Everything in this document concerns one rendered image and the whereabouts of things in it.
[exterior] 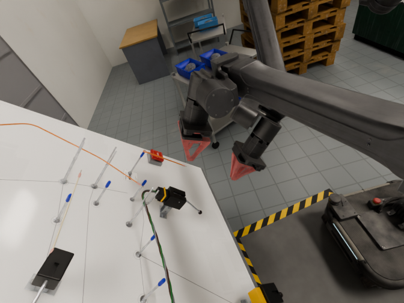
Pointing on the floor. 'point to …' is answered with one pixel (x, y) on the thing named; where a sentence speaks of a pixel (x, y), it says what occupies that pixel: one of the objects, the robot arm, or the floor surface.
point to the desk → (145, 52)
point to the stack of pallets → (303, 30)
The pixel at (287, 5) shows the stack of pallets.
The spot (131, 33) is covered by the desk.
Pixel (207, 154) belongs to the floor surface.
